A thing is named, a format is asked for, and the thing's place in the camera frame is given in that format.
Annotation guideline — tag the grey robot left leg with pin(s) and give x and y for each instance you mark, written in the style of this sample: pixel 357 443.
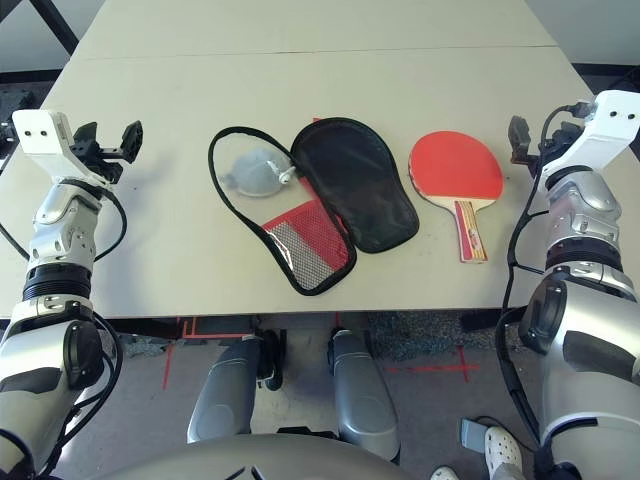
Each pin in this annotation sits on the grey robot left leg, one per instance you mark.
pixel 225 395

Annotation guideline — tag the dark speckled floor mat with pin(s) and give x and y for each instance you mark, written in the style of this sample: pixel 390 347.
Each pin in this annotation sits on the dark speckled floor mat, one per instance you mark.
pixel 430 332

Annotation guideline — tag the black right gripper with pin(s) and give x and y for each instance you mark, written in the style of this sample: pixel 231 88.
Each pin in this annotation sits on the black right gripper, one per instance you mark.
pixel 542 157

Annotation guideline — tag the white clog shoe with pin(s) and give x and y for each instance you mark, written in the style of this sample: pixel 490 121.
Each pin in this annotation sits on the white clog shoe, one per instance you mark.
pixel 502 447
pixel 442 474

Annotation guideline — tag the red ping-pong paddle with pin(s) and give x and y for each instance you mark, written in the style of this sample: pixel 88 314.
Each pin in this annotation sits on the red ping-pong paddle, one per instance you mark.
pixel 455 165

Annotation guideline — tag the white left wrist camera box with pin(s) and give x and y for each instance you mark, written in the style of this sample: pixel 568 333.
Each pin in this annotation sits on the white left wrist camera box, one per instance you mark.
pixel 40 135

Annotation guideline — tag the red black paddle case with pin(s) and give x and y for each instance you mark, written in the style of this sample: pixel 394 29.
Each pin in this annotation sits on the red black paddle case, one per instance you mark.
pixel 350 175

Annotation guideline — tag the grey robot torso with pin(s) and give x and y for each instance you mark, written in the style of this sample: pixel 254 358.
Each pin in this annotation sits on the grey robot torso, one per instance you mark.
pixel 260 460

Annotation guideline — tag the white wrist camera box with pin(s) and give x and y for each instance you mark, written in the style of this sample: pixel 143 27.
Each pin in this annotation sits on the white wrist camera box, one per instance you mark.
pixel 610 120
pixel 40 135

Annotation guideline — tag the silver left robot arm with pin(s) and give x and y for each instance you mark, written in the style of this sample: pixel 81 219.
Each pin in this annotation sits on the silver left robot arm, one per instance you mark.
pixel 60 235

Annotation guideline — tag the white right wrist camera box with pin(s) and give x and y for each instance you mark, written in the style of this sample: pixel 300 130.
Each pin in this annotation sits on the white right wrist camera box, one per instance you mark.
pixel 610 120

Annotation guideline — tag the grey robot right leg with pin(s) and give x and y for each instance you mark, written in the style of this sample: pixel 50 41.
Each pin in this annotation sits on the grey robot right leg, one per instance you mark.
pixel 360 395

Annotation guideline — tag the grey robot leg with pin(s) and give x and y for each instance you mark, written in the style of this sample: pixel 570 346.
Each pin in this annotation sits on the grey robot leg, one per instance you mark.
pixel 225 395
pixel 360 395

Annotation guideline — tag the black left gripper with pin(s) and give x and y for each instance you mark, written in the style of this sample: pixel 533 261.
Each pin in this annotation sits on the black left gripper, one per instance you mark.
pixel 102 160

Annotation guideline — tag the black metal frame bar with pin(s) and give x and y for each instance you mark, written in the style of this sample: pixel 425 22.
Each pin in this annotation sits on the black metal frame bar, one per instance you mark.
pixel 60 20

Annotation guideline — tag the grey foot pedal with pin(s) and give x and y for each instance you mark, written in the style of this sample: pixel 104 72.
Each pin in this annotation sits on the grey foot pedal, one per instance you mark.
pixel 472 432

